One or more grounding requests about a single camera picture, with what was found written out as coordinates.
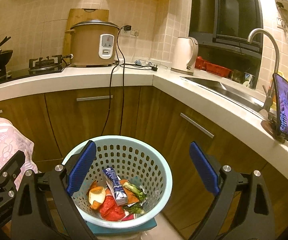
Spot red plastic bag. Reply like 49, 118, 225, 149
99, 196, 126, 222

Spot orange peel large piece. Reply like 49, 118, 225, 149
87, 180, 106, 210

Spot blue white milk carton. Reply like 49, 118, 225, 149
102, 167, 128, 206

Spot orange snack packet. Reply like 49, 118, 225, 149
120, 179, 140, 204

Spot green bok choy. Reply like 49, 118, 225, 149
121, 180, 147, 215

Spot dark kitchen window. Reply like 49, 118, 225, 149
189, 0, 263, 82

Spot wooden lower cabinets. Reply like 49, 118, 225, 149
0, 86, 288, 238

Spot light blue perforated basket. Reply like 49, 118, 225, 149
72, 135, 173, 229

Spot black gas stove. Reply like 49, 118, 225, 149
0, 55, 70, 84

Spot chrome sink faucet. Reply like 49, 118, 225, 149
247, 28, 280, 118

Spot steel sink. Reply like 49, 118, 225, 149
181, 76, 288, 148

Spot smartphone on stand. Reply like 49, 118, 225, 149
272, 73, 288, 141

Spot brown rice cooker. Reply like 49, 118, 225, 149
66, 20, 120, 67

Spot wooden cutting board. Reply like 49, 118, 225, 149
62, 8, 109, 55

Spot red dish rack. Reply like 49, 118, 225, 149
195, 56, 232, 78

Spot white electric kettle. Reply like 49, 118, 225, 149
170, 37, 199, 75

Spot black power cable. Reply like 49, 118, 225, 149
101, 24, 160, 137

